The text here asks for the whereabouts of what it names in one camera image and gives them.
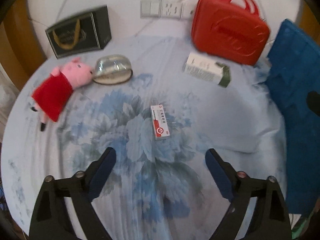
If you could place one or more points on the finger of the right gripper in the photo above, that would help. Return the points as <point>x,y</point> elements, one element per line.
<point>313,102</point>

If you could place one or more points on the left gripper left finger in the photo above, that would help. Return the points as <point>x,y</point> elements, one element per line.
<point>50,218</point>

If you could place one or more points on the blue plastic storage bin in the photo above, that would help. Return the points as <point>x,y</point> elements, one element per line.
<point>294,74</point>

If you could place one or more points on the white green long box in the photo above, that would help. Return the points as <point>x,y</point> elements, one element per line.
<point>207,69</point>

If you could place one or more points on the red plastic carry case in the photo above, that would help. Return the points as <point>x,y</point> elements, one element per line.
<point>232,29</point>

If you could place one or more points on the pink pig plush red dress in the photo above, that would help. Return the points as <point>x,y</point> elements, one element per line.
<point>53,93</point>

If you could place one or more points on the red white medicine box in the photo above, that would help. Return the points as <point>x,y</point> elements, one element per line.
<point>159,122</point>

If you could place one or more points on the floral blue white bedsheet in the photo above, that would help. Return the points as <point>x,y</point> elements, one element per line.
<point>158,189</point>

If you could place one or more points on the clear dome plastic container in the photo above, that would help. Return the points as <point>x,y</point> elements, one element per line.
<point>112,70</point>

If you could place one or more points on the brown wooden headboard frame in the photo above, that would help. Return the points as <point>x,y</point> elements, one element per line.
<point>21,53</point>

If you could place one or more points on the white wall switch socket panel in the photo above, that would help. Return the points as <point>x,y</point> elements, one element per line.
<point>166,9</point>

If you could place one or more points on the black gift box gold handle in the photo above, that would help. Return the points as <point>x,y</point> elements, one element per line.
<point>83,32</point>

